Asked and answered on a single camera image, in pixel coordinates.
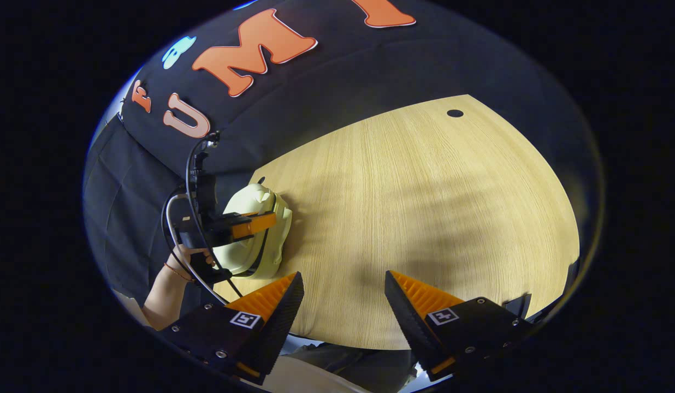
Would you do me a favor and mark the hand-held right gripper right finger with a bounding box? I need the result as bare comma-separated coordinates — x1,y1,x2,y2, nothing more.
384,270,535,382

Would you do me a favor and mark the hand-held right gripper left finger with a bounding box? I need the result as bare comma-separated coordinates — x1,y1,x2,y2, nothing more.
160,271,306,386

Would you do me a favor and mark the pale yellow suitcase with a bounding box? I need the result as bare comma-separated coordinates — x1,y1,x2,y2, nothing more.
212,183,293,281

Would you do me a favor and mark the black backdrop cloth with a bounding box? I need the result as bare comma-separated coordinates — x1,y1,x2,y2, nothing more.
84,0,605,306

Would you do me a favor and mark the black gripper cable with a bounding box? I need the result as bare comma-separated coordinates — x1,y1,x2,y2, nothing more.
161,139,245,306

